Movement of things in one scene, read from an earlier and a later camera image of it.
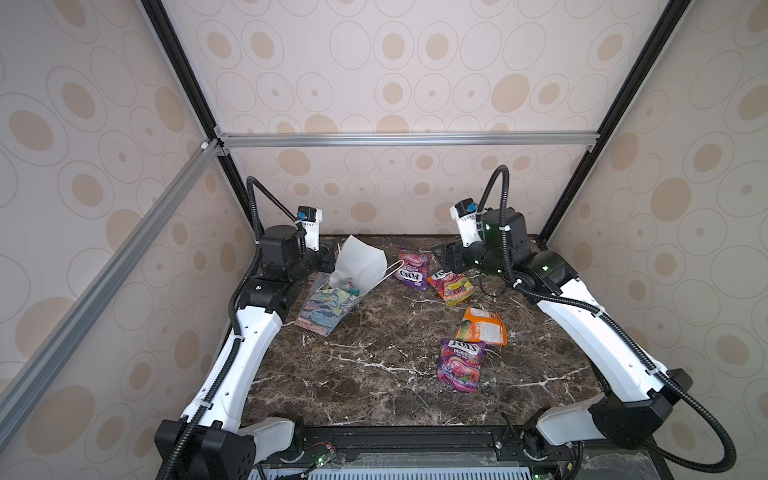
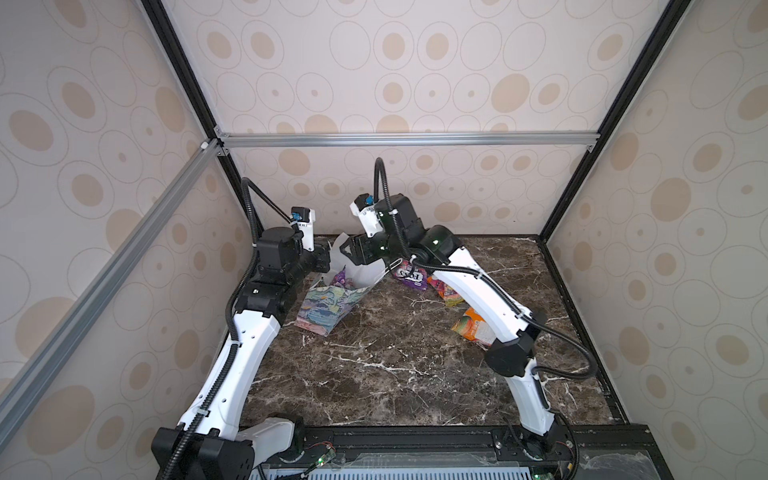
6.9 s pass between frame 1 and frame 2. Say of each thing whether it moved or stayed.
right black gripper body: moved
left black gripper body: stayed
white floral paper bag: stayed
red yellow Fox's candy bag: stayed
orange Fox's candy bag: stayed
